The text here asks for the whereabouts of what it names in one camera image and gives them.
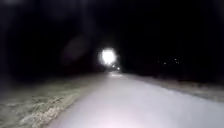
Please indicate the grey asphalt path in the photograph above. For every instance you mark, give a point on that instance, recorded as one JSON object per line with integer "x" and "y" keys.
{"x": 133, "y": 103}

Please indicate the dry grass verge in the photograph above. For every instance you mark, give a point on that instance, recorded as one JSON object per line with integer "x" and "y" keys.
{"x": 36, "y": 103}

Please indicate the bright street lamp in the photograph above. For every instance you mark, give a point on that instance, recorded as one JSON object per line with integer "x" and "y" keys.
{"x": 108, "y": 56}

